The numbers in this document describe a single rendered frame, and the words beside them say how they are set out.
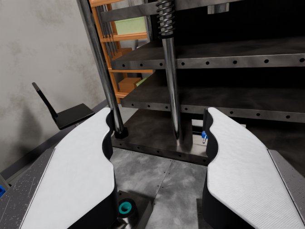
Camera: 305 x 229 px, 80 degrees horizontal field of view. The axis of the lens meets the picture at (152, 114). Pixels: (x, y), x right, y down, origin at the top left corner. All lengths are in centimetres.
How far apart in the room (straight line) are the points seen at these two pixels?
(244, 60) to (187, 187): 60
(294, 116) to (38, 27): 287
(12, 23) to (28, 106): 99
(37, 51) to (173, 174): 247
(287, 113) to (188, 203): 58
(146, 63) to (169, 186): 62
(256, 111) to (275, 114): 7
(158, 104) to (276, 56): 59
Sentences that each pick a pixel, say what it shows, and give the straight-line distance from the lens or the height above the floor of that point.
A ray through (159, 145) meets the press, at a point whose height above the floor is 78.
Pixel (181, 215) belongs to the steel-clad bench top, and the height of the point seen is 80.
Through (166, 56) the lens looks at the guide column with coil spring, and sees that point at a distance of 89.
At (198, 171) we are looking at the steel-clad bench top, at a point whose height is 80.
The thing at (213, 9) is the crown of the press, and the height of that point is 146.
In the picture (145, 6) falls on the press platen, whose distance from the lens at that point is 99.
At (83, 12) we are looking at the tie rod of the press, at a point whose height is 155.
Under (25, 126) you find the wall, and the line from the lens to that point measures 290.
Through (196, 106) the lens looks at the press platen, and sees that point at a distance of 100.
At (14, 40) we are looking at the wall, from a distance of 285.
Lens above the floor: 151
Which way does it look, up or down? 30 degrees down
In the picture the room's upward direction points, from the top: 10 degrees counter-clockwise
